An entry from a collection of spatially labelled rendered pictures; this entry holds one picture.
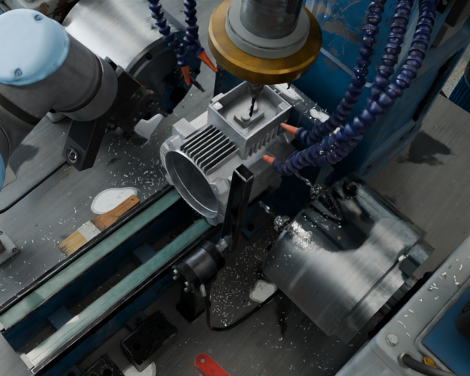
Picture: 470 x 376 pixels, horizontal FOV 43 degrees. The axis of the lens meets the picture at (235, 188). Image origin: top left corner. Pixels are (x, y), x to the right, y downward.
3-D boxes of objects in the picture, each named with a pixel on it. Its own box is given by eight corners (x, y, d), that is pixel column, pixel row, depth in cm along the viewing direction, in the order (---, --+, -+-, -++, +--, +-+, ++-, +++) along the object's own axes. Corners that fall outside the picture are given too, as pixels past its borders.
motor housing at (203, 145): (227, 130, 133) (236, 72, 117) (287, 185, 127) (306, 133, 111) (158, 178, 125) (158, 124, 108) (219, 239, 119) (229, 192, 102)
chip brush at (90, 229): (130, 191, 136) (129, 189, 135) (144, 205, 134) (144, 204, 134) (56, 246, 127) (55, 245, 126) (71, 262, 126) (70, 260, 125)
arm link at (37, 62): (-45, 51, 66) (13, -17, 65) (23, 87, 78) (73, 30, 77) (3, 102, 63) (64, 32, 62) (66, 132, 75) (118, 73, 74)
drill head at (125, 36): (113, 16, 148) (104, -72, 127) (212, 105, 137) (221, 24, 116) (26, 63, 138) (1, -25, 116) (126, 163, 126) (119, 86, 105)
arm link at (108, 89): (70, 126, 75) (25, 81, 78) (89, 136, 80) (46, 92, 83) (116, 73, 74) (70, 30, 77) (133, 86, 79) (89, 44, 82)
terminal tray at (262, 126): (248, 97, 119) (253, 73, 113) (286, 130, 115) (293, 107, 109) (204, 127, 114) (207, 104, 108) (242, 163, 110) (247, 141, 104)
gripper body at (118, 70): (165, 106, 90) (131, 79, 79) (129, 148, 91) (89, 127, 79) (133, 76, 93) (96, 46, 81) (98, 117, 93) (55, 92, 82)
